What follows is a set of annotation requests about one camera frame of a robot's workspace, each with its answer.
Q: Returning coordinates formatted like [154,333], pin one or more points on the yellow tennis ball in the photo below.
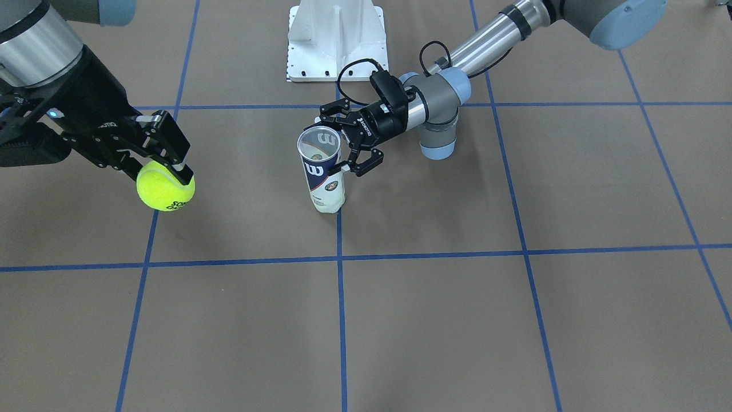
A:
[160,190]

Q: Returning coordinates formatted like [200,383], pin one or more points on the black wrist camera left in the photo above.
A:
[391,92]

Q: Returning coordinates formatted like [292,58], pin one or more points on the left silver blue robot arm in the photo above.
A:
[431,99]

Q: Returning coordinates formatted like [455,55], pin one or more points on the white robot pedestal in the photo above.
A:
[325,36]

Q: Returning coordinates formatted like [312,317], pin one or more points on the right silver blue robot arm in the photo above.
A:
[38,43]

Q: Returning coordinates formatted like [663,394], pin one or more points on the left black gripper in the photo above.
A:
[374,119]

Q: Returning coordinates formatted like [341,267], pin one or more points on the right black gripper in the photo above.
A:
[98,94]

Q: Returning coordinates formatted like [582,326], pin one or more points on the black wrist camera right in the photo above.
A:
[39,145]

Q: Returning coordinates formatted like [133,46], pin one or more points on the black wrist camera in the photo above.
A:
[391,92]
[39,145]

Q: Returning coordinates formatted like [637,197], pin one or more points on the blue white tennis ball can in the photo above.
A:
[319,149]

